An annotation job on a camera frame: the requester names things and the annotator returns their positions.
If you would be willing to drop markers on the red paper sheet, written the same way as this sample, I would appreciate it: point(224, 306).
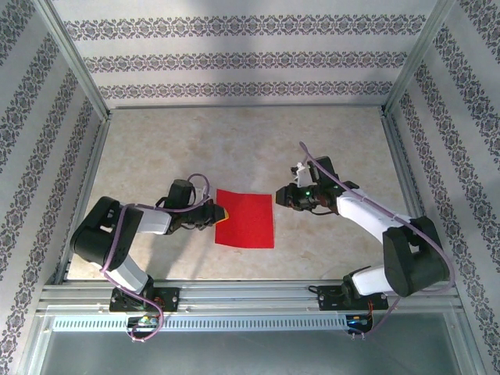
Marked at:
point(246, 218)

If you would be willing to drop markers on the aluminium mounting rail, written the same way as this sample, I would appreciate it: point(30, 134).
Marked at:
point(250, 297)

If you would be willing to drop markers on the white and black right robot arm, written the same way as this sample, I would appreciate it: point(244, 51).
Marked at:
point(363, 211)

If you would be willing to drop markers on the grey metal panel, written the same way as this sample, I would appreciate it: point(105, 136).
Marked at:
point(250, 355)

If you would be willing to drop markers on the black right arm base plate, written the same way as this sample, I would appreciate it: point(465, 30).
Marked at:
point(328, 298)

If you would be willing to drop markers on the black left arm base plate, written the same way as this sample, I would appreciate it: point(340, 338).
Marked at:
point(172, 298)

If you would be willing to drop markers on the aluminium frame post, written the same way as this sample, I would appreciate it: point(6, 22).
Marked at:
point(420, 58)
point(465, 343)
point(74, 58)
point(33, 343)

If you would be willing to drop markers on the small circuit board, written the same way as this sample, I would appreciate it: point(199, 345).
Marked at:
point(144, 321)
point(359, 321)

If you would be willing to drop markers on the aluminium frame floor rail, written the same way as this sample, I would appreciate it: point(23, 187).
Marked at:
point(85, 195)
point(408, 176)
point(250, 106)

